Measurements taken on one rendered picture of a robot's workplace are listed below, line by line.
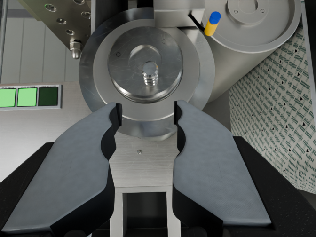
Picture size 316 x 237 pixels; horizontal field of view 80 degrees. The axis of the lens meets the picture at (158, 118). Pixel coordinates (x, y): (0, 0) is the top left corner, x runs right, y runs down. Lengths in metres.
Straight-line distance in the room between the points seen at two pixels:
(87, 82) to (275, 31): 0.22
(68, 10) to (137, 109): 0.37
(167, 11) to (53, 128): 0.48
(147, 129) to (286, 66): 0.20
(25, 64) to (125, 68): 2.04
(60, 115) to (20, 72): 1.62
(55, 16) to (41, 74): 1.58
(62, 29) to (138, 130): 0.44
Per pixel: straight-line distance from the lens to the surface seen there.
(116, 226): 0.59
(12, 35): 2.39
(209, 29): 0.19
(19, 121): 0.66
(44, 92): 0.63
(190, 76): 0.21
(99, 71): 0.22
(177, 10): 0.21
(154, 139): 0.45
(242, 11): 0.27
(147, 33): 0.21
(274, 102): 0.32
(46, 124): 0.62
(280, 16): 0.29
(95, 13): 0.26
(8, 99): 0.69
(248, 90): 0.39
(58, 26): 0.58
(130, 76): 0.19
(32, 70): 2.16
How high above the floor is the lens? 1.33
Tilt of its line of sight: 8 degrees down
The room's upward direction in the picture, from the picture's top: 178 degrees clockwise
